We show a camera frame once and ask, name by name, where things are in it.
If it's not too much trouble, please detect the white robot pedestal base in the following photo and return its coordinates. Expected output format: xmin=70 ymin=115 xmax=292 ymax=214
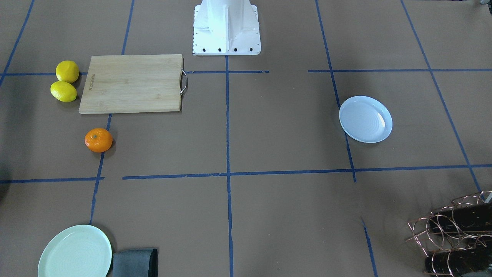
xmin=192 ymin=0 xmax=262 ymax=56

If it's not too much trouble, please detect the yellow lemon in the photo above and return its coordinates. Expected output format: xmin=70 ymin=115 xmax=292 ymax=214
xmin=55 ymin=61 xmax=80 ymax=83
xmin=50 ymin=81 xmax=77 ymax=102

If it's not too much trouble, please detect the light blue plate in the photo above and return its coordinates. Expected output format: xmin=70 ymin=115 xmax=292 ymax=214
xmin=339 ymin=96 xmax=393 ymax=144

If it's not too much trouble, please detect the light green plate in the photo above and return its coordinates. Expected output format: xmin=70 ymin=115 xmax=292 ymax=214
xmin=37 ymin=225 xmax=113 ymax=277

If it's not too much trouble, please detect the lower yellow lemon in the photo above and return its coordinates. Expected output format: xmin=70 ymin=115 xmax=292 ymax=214
xmin=50 ymin=81 xmax=77 ymax=102

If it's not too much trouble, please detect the orange mandarin fruit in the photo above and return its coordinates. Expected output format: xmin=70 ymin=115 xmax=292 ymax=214
xmin=84 ymin=128 xmax=113 ymax=153

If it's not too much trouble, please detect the upper yellow lemon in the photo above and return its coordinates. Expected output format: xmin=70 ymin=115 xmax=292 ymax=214
xmin=55 ymin=61 xmax=80 ymax=83

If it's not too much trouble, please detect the copper wire bottle rack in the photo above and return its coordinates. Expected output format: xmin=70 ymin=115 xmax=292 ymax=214
xmin=407 ymin=191 xmax=492 ymax=277

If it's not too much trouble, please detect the upper dark wine bottle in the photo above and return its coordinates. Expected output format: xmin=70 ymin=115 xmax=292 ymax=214
xmin=429 ymin=203 xmax=492 ymax=235

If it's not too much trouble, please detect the wooden cutting board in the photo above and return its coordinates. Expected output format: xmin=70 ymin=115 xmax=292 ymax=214
xmin=79 ymin=54 xmax=188 ymax=114

